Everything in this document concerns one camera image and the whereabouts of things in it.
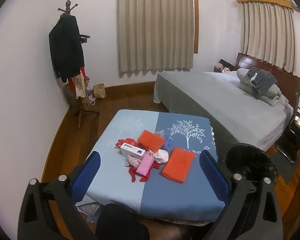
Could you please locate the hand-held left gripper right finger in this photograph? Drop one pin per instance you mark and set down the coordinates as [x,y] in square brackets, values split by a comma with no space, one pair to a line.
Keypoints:
[213,175]

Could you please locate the pink paper bag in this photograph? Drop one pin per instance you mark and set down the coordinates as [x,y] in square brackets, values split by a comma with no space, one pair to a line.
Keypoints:
[145,165]

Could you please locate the brown paper bag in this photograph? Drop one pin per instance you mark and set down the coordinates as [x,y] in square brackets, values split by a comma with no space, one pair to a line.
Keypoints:
[99,91]

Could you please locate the dark jacket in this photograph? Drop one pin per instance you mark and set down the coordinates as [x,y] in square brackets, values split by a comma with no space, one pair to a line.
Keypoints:
[65,47]

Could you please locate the grey folded quilt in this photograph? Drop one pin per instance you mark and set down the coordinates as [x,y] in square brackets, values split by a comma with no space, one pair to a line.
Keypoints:
[245,80]

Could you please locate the black metal chair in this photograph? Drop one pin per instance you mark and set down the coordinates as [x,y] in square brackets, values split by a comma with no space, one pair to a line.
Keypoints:
[298,140]

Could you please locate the beige printed cloth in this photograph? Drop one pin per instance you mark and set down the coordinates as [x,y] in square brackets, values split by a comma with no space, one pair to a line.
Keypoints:
[79,86]

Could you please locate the wooden window frame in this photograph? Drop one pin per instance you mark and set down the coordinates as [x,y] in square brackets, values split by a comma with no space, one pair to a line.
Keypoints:
[196,22]

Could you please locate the white cardboard box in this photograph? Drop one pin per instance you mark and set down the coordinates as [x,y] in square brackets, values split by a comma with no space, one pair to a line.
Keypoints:
[132,150]

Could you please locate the white crumpled tissue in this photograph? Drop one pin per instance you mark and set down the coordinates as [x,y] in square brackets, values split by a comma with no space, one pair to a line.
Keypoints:
[162,156]

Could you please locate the grey bed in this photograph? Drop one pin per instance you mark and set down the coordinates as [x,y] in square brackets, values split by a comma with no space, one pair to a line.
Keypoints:
[215,100]

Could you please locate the red garment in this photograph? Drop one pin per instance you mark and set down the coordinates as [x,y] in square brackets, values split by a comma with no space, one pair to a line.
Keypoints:
[82,70]

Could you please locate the wooden curtain pelmet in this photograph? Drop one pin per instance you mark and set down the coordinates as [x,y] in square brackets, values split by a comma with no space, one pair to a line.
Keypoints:
[265,1]

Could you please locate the person's dark trouser leg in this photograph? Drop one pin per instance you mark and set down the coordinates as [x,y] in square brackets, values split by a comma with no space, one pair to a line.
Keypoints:
[120,222]

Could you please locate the red knit glove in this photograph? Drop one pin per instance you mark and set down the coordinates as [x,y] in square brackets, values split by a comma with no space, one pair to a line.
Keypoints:
[133,174]

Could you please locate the floral patterned cloth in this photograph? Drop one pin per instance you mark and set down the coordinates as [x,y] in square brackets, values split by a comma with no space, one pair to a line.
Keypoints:
[87,208]

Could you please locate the wooden coat rack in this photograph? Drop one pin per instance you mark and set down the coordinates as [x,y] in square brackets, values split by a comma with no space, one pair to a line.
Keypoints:
[83,108]

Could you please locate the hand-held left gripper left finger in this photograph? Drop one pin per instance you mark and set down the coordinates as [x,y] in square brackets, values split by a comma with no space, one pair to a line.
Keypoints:
[86,177]

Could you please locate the grey crumpled paper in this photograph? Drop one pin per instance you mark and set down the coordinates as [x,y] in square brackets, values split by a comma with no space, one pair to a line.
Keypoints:
[159,133]

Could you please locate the dark grey garment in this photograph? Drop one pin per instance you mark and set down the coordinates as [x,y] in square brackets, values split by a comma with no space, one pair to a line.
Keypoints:
[263,80]

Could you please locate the beige window curtain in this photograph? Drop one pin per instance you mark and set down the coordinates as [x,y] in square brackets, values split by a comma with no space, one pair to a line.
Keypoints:
[270,35]
[155,27]

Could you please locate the checkered tote bag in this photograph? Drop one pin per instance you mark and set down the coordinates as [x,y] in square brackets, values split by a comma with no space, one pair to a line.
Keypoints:
[70,90]

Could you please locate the table with blue cloth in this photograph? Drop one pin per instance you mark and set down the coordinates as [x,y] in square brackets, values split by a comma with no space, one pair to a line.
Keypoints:
[185,195]

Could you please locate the orange foam net sleeve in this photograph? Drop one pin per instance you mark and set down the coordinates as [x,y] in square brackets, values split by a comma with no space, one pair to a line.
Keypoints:
[150,140]
[177,165]

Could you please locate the red plastic bag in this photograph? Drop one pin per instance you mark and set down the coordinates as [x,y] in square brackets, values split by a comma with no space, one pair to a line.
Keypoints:
[126,140]

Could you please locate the wooden headboard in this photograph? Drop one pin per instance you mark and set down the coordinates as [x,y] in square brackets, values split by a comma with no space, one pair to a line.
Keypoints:
[285,75]

